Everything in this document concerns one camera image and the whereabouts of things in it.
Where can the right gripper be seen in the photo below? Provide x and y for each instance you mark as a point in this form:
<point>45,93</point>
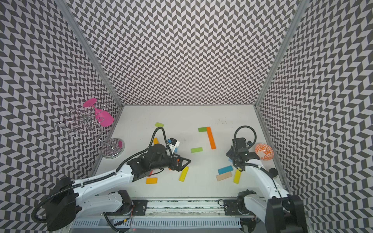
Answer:
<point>230,154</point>

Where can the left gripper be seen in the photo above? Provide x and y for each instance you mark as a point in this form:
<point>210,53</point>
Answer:
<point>175,167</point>

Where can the light green block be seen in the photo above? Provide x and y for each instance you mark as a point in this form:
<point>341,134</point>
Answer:
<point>196,150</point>

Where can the teal block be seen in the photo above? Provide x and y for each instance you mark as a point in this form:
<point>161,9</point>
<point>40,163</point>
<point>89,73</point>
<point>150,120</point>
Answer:
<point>225,170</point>

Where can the orange block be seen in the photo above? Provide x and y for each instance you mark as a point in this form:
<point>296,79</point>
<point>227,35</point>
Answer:
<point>210,135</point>
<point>212,144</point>

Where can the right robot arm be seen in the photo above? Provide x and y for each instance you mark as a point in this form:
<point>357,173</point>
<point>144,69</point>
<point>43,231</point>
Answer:
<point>280,211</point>

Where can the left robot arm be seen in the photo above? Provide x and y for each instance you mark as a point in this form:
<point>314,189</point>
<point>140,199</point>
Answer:
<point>70,199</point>

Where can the yellow block centre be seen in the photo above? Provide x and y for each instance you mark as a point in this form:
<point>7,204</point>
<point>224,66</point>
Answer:
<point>183,174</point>

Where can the yellow block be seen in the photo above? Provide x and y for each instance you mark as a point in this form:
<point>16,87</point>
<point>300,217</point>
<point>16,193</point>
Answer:
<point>237,177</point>
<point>183,174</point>

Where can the orange patterned cup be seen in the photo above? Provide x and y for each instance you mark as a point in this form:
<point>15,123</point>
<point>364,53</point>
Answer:
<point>264,151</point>

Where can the yellow block right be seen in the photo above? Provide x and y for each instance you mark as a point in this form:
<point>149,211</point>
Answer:
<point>237,177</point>

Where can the tan wooden block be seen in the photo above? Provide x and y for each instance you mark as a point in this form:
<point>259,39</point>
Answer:
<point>223,176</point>

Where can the yellow-orange block bottom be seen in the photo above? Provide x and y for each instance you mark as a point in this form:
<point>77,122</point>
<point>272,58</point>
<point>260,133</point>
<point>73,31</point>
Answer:
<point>151,180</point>

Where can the glass spice jar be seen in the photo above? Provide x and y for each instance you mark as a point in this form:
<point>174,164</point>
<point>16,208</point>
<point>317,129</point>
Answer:
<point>273,172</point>

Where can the lime green block far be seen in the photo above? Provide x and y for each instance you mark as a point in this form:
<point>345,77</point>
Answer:
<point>159,125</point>

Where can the pink plastic wine glass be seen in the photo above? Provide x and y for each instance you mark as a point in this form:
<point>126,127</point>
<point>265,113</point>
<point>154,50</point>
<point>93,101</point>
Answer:
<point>103,117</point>

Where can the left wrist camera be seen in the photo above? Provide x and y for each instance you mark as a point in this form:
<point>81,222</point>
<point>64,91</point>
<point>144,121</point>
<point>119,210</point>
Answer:
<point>173,144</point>

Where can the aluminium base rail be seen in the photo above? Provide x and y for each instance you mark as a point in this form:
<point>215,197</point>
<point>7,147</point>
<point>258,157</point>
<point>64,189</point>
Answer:
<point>186,207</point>

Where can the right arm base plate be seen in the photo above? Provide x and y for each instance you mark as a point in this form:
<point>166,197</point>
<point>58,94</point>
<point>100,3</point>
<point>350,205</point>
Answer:
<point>231,208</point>

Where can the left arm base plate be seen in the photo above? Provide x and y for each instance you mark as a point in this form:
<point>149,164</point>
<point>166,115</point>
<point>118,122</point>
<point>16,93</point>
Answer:
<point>135,208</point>

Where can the wire glass rack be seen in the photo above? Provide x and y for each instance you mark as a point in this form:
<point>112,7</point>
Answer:
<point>80,121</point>

